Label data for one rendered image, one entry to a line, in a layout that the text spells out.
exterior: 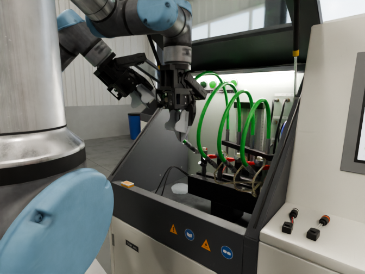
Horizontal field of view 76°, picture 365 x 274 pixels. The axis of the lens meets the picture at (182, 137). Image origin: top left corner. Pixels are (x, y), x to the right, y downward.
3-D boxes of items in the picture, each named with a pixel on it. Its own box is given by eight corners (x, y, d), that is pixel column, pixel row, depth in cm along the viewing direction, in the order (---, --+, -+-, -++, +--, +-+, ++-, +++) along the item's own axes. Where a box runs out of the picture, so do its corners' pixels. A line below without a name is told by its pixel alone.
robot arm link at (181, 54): (176, 51, 68) (199, 48, 63) (176, 68, 69) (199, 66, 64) (157, 48, 62) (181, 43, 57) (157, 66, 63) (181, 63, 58)
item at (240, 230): (112, 216, 105) (111, 181, 102) (120, 212, 109) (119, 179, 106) (240, 287, 66) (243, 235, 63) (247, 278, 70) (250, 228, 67)
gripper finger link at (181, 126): (169, 144, 65) (169, 110, 63) (183, 141, 69) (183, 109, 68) (178, 145, 63) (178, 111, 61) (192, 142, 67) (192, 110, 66)
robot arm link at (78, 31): (56, 26, 69) (74, 5, 67) (86, 56, 73) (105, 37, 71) (44, 29, 62) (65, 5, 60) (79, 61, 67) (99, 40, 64)
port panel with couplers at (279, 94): (265, 155, 108) (270, 86, 103) (268, 153, 111) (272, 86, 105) (295, 160, 100) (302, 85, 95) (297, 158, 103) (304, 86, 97)
